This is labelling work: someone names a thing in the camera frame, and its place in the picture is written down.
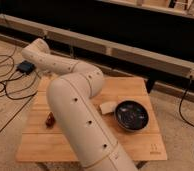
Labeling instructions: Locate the black cable right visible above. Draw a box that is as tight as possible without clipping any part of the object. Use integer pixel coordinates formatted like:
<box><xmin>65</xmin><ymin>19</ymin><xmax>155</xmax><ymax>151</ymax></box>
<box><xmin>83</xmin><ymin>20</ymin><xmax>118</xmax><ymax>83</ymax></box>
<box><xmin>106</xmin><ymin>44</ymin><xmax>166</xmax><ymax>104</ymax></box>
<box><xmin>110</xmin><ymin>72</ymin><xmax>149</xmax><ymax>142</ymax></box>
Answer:
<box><xmin>178</xmin><ymin>76</ymin><xmax>194</xmax><ymax>165</ymax></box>

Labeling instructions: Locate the wooden table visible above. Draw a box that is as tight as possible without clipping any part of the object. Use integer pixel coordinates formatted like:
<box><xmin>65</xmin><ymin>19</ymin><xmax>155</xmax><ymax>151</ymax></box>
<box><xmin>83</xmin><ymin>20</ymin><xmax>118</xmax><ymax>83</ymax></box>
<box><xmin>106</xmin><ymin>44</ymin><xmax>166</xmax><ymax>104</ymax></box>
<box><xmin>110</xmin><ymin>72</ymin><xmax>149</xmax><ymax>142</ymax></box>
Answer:
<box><xmin>16</xmin><ymin>77</ymin><xmax>167</xmax><ymax>162</ymax></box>

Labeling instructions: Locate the small red pepper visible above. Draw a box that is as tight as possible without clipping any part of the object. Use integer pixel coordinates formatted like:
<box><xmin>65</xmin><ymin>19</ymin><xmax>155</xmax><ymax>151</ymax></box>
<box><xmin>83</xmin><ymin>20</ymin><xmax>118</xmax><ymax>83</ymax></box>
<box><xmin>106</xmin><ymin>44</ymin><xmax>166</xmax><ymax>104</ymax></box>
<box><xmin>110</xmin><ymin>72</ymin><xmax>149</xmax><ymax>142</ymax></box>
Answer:
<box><xmin>45</xmin><ymin>113</ymin><xmax>55</xmax><ymax>128</ymax></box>

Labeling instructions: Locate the white sponge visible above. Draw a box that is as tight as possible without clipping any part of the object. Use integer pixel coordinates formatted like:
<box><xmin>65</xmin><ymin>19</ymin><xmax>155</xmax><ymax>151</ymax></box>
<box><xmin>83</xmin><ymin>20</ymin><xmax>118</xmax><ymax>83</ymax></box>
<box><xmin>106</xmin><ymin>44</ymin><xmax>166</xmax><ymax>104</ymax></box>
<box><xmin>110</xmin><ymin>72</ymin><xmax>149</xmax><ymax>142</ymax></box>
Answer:
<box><xmin>99</xmin><ymin>101</ymin><xmax>117</xmax><ymax>115</ymax></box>

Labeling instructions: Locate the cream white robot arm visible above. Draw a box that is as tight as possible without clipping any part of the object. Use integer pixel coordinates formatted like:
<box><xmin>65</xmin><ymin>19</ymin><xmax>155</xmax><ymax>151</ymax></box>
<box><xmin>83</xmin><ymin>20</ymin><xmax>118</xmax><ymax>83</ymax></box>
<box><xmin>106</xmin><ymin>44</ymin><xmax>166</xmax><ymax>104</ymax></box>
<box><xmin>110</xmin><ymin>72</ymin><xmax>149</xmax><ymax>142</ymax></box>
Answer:
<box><xmin>21</xmin><ymin>38</ymin><xmax>138</xmax><ymax>171</ymax></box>

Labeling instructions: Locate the black power adapter box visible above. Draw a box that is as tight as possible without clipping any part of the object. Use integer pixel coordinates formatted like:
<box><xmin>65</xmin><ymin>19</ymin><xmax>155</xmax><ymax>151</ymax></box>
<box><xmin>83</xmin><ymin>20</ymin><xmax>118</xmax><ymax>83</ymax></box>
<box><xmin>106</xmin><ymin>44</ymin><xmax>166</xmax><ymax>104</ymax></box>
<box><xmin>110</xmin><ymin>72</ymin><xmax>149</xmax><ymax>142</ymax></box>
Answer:
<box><xmin>17</xmin><ymin>60</ymin><xmax>35</xmax><ymax>75</ymax></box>

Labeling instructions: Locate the dark metal bowl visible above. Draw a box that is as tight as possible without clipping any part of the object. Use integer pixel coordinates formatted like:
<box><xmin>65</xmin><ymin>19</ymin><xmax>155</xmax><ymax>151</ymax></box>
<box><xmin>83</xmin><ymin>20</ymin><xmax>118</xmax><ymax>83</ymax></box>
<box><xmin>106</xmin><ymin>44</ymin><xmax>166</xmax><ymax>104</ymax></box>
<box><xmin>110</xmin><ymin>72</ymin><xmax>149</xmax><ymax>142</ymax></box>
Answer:
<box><xmin>114</xmin><ymin>100</ymin><xmax>149</xmax><ymax>132</ymax></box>

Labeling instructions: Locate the long wooden beam rail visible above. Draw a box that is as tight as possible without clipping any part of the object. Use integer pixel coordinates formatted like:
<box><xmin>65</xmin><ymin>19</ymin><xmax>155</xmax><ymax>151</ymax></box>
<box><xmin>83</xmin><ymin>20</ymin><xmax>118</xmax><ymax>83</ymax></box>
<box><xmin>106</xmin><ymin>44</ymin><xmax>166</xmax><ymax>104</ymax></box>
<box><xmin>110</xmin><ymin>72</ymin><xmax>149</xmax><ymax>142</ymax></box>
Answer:
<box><xmin>0</xmin><ymin>14</ymin><xmax>194</xmax><ymax>78</ymax></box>

